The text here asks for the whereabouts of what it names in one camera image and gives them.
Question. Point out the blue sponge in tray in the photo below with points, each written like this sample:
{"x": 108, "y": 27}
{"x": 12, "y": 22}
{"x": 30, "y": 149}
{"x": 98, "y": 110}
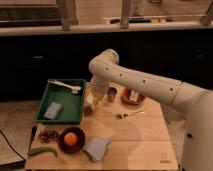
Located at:
{"x": 52, "y": 110}

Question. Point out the yellow banana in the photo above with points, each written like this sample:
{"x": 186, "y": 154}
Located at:
{"x": 90, "y": 99}

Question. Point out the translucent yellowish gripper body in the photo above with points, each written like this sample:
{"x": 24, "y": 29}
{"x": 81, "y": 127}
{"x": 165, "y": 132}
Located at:
{"x": 98, "y": 96}

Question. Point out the bunch of dark grapes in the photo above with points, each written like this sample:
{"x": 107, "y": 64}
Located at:
{"x": 47, "y": 136}

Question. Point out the green pepper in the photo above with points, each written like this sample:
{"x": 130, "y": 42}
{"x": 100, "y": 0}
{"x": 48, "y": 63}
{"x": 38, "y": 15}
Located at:
{"x": 39, "y": 150}

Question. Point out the blue grey cloth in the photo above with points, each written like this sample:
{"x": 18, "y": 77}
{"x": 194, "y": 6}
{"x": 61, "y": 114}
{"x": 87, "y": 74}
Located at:
{"x": 96, "y": 148}

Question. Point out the silver fork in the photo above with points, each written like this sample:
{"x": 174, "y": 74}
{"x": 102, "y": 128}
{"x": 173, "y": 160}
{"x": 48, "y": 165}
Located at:
{"x": 124, "y": 115}

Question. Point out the green plastic tray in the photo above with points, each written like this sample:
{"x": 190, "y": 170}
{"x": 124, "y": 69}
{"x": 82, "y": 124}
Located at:
{"x": 72, "y": 105}

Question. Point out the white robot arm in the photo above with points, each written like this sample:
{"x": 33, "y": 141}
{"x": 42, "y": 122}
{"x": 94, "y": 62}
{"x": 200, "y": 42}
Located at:
{"x": 193, "y": 101}

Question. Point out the dark brown bowl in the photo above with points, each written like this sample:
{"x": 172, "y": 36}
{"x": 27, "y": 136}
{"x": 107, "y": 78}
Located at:
{"x": 81, "y": 140}

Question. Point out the small metal cup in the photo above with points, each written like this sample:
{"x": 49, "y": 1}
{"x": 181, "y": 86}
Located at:
{"x": 111, "y": 94}

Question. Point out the orange fruit in bowl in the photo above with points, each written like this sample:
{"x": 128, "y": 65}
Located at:
{"x": 70, "y": 139}

